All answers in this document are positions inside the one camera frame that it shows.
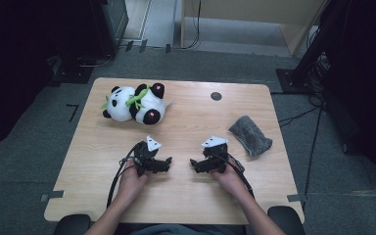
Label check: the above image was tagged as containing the black floor cable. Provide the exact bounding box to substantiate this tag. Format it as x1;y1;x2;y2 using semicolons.
303;104;324;201
277;106;321;127

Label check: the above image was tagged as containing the grey floor tape strip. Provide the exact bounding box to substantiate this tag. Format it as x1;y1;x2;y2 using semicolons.
286;193;306;203
39;190;66;203

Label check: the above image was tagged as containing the person's dark clothing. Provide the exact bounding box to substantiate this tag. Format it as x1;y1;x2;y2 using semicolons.
114;223;247;235

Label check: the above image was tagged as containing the panda plush toy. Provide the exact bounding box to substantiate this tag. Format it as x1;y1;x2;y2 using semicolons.
101;82;174;126

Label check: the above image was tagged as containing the black curtain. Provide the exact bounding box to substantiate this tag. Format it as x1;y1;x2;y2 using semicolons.
0;0;94;155

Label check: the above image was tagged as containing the black cabinet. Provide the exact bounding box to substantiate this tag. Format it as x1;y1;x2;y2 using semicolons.
89;0;130;58

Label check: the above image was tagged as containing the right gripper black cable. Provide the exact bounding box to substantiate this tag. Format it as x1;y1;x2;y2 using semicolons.
220;152;256;199

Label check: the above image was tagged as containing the grey fuzzy cloth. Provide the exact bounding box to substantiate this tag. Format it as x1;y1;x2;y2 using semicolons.
227;115;274;158

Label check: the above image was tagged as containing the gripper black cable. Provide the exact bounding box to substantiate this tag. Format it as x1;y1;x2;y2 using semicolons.
106;140;145;210
220;152;256;199

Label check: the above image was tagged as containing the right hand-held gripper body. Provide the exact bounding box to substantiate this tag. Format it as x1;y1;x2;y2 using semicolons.
201;135;230;174

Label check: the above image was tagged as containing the person's left hand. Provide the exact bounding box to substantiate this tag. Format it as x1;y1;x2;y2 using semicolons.
115;158;152;204

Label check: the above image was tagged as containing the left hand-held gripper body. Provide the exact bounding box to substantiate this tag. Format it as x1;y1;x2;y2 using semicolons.
132;134;163;177

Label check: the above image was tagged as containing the black hanging cable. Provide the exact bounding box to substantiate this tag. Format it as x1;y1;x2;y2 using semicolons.
182;0;202;51

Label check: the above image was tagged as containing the black chair armrest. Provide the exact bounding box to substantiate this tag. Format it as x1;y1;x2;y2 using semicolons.
267;206;306;235
52;213;92;235

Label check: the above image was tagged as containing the black stand base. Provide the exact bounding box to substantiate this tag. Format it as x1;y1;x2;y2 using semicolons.
275;67;311;96

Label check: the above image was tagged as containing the person's right hand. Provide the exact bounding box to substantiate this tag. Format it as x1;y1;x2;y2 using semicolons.
210;162;253;201

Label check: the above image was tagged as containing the black floor plate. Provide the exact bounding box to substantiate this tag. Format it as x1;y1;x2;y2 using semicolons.
49;55;96;86

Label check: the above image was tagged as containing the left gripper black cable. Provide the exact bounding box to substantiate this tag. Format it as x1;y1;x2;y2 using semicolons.
106;140;145;210

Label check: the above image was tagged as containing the light wooden furniture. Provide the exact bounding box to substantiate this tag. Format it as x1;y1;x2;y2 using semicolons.
179;0;328;57

